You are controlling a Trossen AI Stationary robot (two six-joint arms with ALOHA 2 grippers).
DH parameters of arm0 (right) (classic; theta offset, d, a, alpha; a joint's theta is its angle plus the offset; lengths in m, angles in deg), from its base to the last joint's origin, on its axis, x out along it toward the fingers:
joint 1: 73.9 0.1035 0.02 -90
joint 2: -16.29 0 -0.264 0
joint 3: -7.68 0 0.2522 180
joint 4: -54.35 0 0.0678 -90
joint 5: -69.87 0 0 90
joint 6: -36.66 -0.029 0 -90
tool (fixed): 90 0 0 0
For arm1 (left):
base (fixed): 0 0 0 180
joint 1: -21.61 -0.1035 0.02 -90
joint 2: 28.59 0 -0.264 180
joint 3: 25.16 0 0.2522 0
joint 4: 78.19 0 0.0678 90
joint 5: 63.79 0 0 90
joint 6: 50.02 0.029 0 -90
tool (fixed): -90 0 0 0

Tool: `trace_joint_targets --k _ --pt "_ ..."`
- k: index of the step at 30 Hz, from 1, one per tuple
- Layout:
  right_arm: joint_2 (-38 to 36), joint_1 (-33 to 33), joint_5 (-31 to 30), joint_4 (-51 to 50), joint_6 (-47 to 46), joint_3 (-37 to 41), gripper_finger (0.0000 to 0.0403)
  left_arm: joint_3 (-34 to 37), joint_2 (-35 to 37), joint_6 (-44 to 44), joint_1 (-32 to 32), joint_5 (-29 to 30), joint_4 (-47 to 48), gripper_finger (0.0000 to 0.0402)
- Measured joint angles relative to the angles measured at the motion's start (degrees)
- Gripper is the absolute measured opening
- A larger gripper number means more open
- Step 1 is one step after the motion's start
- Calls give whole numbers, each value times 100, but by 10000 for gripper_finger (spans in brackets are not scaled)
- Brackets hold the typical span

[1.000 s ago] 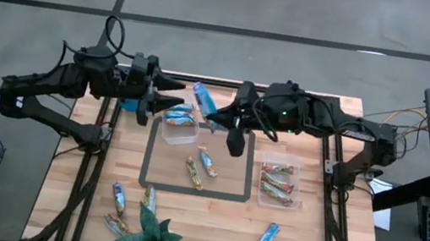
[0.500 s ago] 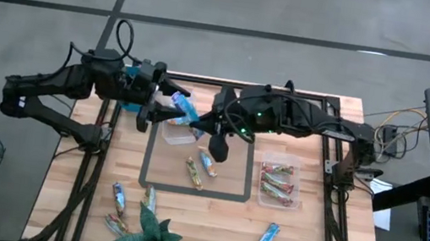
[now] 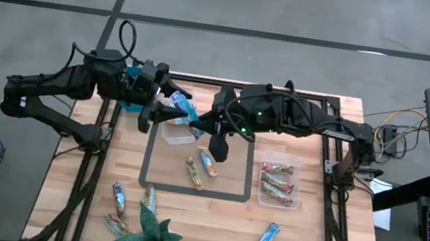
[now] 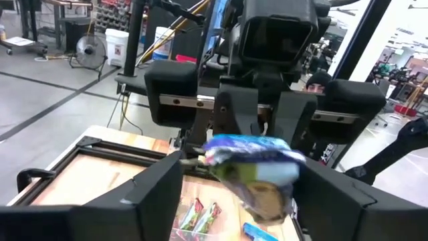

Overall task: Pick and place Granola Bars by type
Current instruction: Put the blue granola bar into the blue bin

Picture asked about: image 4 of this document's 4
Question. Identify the yellow slanted pole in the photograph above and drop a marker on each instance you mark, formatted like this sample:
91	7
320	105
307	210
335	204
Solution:
168	35

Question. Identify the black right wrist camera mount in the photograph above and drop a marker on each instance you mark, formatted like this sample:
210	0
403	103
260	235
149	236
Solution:
277	37

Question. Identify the green wrapper granola bar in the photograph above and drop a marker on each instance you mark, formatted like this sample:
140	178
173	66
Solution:
191	214
209	217

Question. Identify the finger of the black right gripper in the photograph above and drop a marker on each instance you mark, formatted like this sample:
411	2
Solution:
234	110
296	117

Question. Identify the black table clamp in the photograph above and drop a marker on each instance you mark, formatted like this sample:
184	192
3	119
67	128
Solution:
33	175

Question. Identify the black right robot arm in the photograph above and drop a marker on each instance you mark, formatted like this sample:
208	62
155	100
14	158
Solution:
199	134

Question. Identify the black-framed blue screen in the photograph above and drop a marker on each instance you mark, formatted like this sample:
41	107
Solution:
214	23

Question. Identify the red bin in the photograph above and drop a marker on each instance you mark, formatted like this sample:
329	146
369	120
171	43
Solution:
405	110

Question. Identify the pink red box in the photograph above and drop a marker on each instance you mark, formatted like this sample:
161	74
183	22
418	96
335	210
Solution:
185	59

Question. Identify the parts bin shelf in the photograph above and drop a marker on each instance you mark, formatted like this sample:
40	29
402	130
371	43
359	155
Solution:
112	15

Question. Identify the shallow clear plastic container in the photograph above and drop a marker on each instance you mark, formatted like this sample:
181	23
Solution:
187	234

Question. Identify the blue wrapper granola bar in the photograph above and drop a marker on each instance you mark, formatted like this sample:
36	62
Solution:
257	233
254	174

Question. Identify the black diagonal frame brace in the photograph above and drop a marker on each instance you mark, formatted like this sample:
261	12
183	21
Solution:
394	150

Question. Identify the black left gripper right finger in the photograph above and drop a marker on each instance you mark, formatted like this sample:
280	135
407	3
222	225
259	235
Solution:
351	217

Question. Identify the grey floor fan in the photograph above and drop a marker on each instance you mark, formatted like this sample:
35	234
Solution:
89	51

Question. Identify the low wheeled dolly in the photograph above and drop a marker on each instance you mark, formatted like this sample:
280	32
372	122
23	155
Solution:
20	41

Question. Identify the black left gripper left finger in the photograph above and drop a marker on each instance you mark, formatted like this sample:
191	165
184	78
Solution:
100	221

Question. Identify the thick black pole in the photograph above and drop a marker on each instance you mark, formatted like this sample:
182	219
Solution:
134	37

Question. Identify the white plastic bucket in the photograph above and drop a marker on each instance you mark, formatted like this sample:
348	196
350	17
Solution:
117	47

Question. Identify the person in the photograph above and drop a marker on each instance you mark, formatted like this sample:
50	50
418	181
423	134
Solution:
317	82

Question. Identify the dark workbench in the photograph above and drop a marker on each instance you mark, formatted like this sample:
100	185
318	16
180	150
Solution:
75	31

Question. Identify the black slanted beam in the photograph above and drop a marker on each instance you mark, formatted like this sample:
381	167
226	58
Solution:
359	37

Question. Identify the white bucket with blue label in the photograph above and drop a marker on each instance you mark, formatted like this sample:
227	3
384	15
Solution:
160	40

